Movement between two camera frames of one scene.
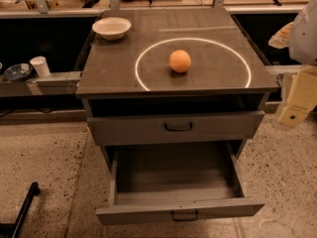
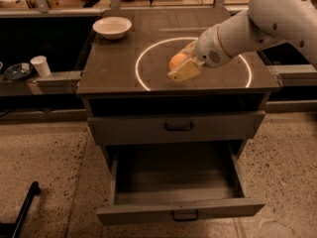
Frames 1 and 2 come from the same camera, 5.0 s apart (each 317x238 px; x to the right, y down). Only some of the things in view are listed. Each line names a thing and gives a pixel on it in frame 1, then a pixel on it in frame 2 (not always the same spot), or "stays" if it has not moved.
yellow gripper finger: (281, 38) → (191, 49)
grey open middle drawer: (180, 180) stays
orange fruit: (179, 60) stays
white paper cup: (41, 65) stays
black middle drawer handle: (184, 219) stays
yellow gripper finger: (301, 99) → (186, 70)
